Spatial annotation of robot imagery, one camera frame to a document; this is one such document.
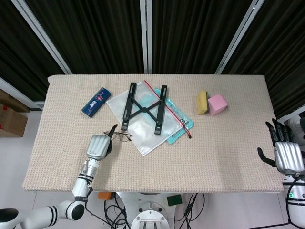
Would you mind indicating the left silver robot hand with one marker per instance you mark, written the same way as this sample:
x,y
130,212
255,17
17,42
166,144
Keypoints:
x,y
98,149

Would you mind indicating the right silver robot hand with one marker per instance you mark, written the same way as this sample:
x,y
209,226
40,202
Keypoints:
x,y
288,157

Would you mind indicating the thin metal frame eyeglasses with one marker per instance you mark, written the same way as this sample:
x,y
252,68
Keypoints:
x,y
122,136

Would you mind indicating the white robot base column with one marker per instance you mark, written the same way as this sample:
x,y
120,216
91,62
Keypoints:
x,y
149,212

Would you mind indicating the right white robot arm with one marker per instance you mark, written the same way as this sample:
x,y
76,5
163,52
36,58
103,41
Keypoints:
x,y
295,198

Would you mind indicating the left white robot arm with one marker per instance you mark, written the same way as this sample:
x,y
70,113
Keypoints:
x,y
69,198

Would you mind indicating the black folding laptop stand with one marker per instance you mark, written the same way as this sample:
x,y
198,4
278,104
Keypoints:
x,y
143,109

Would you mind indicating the blue printed pencil case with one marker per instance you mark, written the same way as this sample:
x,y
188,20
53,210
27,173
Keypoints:
x,y
96,102

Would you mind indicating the orange block under table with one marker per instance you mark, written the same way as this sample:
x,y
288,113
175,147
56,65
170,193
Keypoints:
x,y
104,196

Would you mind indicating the clear zip pouch red zipper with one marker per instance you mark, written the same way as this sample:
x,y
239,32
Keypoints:
x,y
143,133

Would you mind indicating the teal printed plastic pouch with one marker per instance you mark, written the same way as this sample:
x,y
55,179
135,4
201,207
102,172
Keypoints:
x,y
177,124

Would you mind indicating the pink foam cube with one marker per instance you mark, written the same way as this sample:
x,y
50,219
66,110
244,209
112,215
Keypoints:
x,y
216,104

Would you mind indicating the green block under table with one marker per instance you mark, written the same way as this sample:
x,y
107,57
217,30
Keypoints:
x,y
174,200

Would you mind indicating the beige woven table cloth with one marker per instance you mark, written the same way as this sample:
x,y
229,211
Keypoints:
x,y
190,155

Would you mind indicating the brown cardboard box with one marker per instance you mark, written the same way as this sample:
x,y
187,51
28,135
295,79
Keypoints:
x,y
9,117

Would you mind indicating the yellow sponge block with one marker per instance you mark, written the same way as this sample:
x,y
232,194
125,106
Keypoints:
x,y
202,102

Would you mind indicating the black pleated curtain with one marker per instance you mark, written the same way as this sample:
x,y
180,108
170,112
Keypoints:
x,y
100,33

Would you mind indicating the grey metal frame post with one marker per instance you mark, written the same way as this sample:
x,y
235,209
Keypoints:
x,y
238,35
38,33
145,35

